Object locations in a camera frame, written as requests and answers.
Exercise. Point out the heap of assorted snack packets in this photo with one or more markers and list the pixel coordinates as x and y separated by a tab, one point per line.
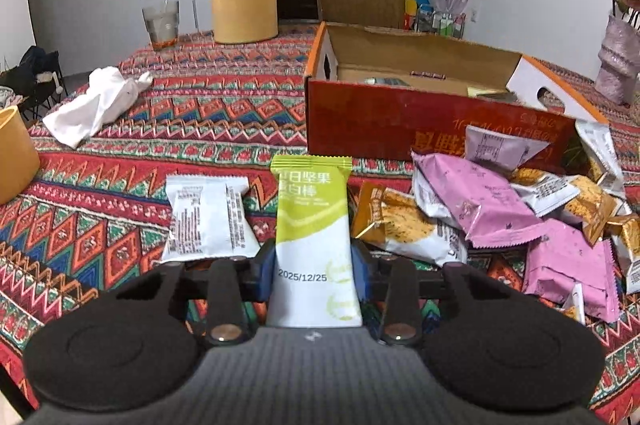
475	200

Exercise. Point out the pink textured vase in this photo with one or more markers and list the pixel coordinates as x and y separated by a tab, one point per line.
617	60

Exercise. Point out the white snack packet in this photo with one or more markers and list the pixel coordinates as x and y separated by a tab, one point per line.
210	220

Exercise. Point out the white crumpled cloth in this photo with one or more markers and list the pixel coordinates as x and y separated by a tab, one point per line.
95	105

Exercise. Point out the green and white snack bar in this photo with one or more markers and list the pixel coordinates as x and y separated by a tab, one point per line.
310	215

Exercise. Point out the yellow and red box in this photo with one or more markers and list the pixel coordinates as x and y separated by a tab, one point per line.
410	12

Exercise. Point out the yellowish brown container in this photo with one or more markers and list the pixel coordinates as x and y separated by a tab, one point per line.
15	155

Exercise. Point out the metal trolley rack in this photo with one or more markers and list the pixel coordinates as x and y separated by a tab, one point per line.
440	22

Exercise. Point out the black folding chair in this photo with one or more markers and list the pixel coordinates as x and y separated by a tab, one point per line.
30	75

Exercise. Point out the orange cardboard box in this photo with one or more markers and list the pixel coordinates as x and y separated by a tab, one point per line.
370	120

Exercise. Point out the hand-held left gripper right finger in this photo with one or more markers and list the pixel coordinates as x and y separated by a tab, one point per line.
360	272

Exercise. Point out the patterned red tablecloth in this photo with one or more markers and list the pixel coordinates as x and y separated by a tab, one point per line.
125	215

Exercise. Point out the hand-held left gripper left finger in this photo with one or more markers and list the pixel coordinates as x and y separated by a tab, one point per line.
266	272

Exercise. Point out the wall outlet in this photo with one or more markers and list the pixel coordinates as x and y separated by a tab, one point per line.
473	15

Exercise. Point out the glass cup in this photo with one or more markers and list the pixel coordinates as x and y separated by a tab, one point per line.
161	25

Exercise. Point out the thin white pole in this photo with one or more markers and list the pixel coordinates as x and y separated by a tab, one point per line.
193	7

